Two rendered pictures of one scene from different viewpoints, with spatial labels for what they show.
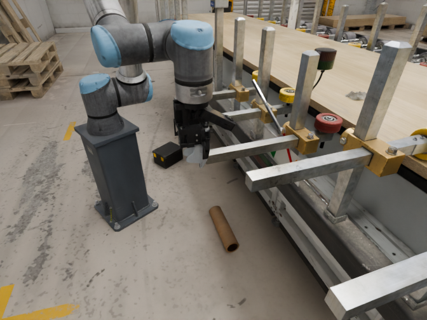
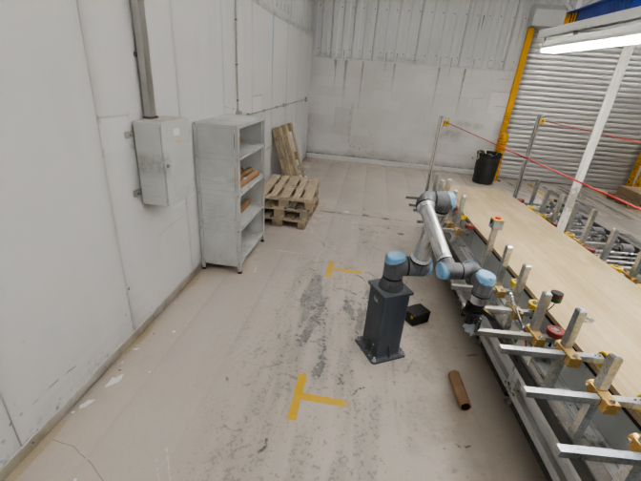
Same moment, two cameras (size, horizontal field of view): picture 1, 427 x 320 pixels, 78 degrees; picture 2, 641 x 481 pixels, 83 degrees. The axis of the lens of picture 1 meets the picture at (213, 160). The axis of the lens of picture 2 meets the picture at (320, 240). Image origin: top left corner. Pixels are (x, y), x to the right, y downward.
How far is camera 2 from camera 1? 1.41 m
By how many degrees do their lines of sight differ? 21
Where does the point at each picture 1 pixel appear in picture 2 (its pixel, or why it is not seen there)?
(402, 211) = not seen: hidden behind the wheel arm
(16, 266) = (305, 364)
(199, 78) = (485, 296)
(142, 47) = (459, 275)
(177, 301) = (417, 427)
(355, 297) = (530, 390)
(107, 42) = (446, 271)
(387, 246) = not seen: hidden behind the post
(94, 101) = (393, 270)
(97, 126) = (388, 285)
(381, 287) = (541, 391)
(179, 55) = (478, 285)
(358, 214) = not seen: hidden behind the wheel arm
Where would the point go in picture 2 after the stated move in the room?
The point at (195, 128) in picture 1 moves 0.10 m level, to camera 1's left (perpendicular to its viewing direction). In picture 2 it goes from (475, 316) to (454, 310)
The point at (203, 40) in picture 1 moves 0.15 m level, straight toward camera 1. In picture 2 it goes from (490, 282) to (492, 299)
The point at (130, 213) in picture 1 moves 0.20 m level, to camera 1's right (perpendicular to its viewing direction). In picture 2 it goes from (384, 353) to (409, 362)
